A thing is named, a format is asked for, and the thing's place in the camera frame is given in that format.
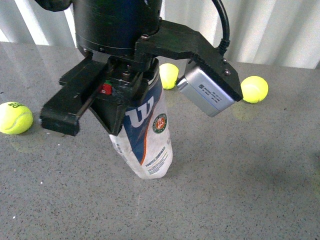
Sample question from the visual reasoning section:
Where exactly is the far left tennis ball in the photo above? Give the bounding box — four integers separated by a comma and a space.
0, 101, 34, 135

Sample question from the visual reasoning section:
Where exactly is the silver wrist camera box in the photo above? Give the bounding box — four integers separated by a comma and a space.
177, 62, 235, 118

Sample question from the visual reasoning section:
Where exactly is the crushed Wilson tennis ball can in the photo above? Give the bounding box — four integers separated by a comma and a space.
109, 59, 173, 180

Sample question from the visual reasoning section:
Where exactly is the tennis ball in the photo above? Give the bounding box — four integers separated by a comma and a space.
240, 75, 269, 104
159, 63, 179, 90
0, 101, 34, 135

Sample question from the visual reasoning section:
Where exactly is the black camera cable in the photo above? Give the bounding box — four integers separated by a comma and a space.
211, 0, 231, 55

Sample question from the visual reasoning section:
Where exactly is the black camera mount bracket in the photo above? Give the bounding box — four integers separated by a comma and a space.
134, 20, 243, 102

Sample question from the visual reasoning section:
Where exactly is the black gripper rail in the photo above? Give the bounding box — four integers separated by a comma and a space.
39, 57, 150, 136

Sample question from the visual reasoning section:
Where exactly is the white pleated curtain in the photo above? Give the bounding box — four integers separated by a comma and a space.
0, 0, 320, 69

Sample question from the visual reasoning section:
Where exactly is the right tennis ball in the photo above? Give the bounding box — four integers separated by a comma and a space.
240, 75, 269, 104

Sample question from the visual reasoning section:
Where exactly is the middle tennis ball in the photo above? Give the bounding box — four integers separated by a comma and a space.
159, 63, 179, 90

